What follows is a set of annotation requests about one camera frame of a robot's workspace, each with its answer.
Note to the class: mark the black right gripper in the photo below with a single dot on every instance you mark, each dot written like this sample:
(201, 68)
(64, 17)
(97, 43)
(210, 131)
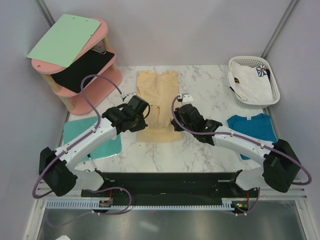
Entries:
(176, 114)

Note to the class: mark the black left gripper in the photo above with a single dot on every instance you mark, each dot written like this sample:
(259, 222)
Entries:
(141, 126)

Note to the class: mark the yellow t shirt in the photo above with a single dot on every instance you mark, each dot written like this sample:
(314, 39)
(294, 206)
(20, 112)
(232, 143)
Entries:
(159, 90)

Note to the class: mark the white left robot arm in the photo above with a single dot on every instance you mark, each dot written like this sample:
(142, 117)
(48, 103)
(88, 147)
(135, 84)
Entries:
(58, 167)

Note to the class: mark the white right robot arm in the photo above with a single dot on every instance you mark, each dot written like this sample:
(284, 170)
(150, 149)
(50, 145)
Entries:
(278, 163)

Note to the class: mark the black marker pen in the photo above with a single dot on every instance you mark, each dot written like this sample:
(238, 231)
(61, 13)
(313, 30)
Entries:
(92, 162)

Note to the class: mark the teal cutting board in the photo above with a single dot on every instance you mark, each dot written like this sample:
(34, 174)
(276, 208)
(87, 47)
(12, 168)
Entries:
(74, 128)

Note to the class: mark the black clipboard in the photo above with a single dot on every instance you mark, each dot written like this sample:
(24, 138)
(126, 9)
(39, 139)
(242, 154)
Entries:
(91, 63)

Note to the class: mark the blue t shirt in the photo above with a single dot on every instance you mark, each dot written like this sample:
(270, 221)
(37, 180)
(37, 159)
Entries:
(258, 126)

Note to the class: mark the white t shirt with flower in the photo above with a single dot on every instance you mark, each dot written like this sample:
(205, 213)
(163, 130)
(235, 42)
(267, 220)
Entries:
(251, 84)

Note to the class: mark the white plastic basket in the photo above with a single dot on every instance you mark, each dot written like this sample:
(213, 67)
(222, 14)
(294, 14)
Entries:
(253, 61)

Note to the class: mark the green clipboard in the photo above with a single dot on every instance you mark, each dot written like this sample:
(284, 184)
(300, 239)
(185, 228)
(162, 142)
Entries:
(64, 40)

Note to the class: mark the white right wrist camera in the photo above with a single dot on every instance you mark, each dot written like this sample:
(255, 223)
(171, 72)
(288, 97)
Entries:
(185, 98)

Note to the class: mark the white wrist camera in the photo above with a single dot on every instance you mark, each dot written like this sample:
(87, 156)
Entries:
(185, 98)
(128, 95)

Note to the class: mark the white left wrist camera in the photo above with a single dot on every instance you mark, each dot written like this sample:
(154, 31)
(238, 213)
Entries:
(128, 95)

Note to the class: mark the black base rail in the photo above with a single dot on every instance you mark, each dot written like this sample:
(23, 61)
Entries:
(169, 188)

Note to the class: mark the white cable duct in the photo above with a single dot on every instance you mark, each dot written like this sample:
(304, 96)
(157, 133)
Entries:
(104, 204)

